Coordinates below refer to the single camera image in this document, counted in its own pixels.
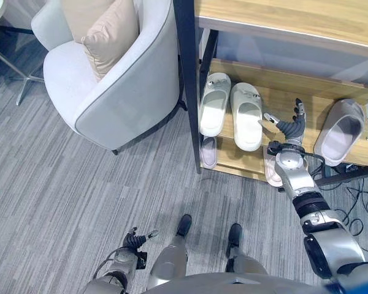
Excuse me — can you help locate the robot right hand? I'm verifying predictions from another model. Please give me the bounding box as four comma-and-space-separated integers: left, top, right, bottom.
263, 97, 308, 144

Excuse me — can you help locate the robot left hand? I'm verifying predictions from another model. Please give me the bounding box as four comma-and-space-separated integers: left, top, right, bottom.
123, 226, 159, 249

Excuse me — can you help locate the robot left leg silver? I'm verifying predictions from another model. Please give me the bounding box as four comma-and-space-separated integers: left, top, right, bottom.
149, 213, 193, 289

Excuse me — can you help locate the robot leg silver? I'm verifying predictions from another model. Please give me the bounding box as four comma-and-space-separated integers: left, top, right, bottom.
149, 213, 193, 289
224, 222, 268, 276

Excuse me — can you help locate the white slipper with faint print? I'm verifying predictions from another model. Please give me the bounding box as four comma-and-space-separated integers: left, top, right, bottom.
229, 81, 264, 152

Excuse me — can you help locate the pale pink slipper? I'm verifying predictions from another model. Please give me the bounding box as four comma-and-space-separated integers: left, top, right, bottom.
263, 146, 285, 188

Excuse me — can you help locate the white slipper with dark print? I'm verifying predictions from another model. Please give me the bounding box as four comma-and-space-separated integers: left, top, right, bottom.
199, 72, 232, 138

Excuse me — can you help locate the small pale grey slipper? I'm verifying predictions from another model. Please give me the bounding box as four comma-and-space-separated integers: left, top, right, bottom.
200, 136, 218, 170

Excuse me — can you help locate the robot torso silver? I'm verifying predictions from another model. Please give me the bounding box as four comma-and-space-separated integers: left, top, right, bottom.
139, 271, 337, 294

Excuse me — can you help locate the robot right leg silver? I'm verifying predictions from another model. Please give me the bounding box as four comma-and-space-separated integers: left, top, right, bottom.
224, 222, 268, 276

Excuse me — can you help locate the white armchair grey piping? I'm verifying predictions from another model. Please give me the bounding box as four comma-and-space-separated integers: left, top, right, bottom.
30, 0, 185, 156

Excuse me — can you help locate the metal table leg base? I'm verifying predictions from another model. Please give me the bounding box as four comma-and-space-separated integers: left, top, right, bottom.
0, 41, 46, 107

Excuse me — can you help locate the beige cushion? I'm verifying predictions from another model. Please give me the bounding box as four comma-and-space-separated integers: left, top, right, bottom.
80, 0, 140, 83

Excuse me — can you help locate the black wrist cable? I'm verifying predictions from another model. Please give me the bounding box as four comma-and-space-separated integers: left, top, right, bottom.
302, 151, 326, 177

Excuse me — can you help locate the wooden shoe rack black frame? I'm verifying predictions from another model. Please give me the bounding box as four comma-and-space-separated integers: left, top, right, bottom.
172, 0, 368, 188

